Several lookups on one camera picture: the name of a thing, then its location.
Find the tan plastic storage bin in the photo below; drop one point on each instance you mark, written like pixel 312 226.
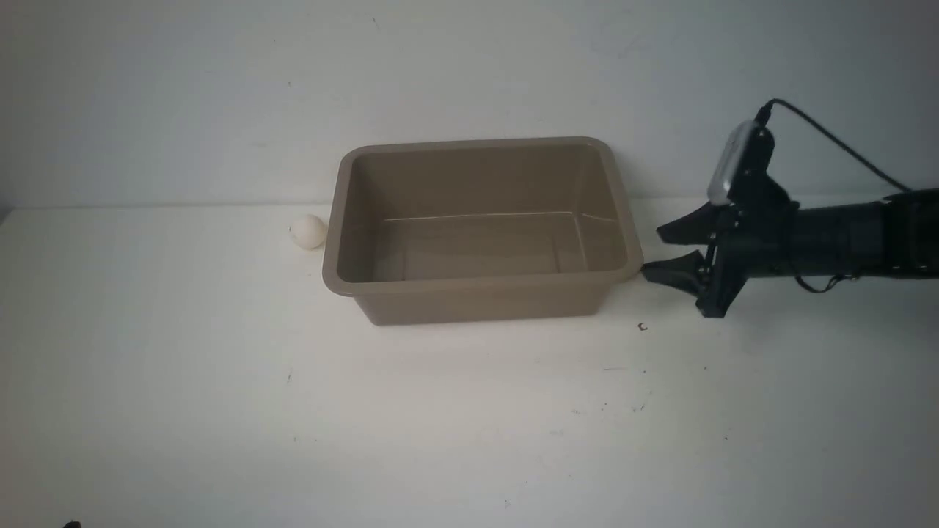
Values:
pixel 480 230

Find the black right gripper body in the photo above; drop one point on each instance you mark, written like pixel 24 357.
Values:
pixel 749 229

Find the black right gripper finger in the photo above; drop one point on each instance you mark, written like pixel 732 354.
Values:
pixel 695 228
pixel 689 273

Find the plain white ping-pong ball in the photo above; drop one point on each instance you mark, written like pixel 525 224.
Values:
pixel 308 232

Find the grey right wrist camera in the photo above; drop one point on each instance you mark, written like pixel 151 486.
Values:
pixel 730 161

